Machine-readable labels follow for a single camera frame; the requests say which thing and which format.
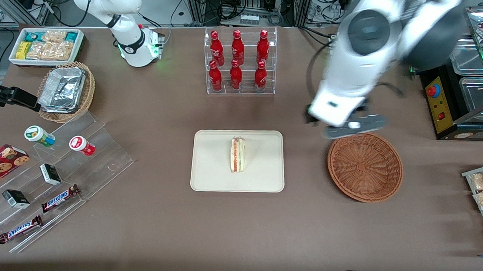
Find black food warmer cabinet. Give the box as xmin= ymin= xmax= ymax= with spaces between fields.
xmin=406 ymin=2 xmax=483 ymax=142

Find red cookie box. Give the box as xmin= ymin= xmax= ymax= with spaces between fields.
xmin=0 ymin=144 xmax=31 ymax=197

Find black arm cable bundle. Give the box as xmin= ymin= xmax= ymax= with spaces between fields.
xmin=305 ymin=44 xmax=332 ymax=108

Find tan wicker basket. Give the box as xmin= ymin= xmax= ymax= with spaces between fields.
xmin=36 ymin=60 xmax=97 ymax=125

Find brown round wicker basket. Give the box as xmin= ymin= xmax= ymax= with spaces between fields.
xmin=325 ymin=130 xmax=405 ymax=204

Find triangle sandwich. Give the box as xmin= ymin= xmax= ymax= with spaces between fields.
xmin=229 ymin=136 xmax=247 ymax=173

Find red cola bottle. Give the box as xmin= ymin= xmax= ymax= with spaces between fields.
xmin=229 ymin=59 xmax=243 ymax=90
xmin=254 ymin=60 xmax=268 ymax=91
xmin=208 ymin=60 xmax=224 ymax=92
xmin=231 ymin=29 xmax=246 ymax=66
xmin=256 ymin=29 xmax=270 ymax=65
xmin=209 ymin=30 xmax=226 ymax=66

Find clear acrylic stepped display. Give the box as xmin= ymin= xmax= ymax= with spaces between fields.
xmin=0 ymin=108 xmax=138 ymax=258

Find yellow snack packet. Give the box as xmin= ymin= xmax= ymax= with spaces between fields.
xmin=16 ymin=41 xmax=32 ymax=60

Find large clear bag of crackers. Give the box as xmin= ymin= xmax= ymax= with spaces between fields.
xmin=27 ymin=40 xmax=74 ymax=62

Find steel warmer tray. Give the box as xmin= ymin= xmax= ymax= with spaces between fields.
xmin=449 ymin=38 xmax=483 ymax=77

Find clear acrylic bottle rack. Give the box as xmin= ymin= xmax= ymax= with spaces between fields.
xmin=202 ymin=23 xmax=279 ymax=97

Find green lid yogurt cup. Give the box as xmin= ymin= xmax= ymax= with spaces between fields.
xmin=24 ymin=125 xmax=56 ymax=148

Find stacked aluminium foil trays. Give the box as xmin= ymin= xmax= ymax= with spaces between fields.
xmin=37 ymin=66 xmax=87 ymax=115

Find snickers chocolate bar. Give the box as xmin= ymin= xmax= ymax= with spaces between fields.
xmin=0 ymin=213 xmax=44 ymax=246
xmin=41 ymin=183 xmax=81 ymax=215

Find small black carton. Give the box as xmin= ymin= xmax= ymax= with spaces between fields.
xmin=1 ymin=189 xmax=31 ymax=209
xmin=39 ymin=163 xmax=62 ymax=186

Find cream plastic tray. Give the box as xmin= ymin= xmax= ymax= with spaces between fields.
xmin=190 ymin=127 xmax=287 ymax=195

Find white plastic snack bin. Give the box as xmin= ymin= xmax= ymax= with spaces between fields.
xmin=8 ymin=26 xmax=85 ymax=69

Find red lid yogurt cup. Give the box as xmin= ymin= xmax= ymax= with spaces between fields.
xmin=69 ymin=135 xmax=96 ymax=157

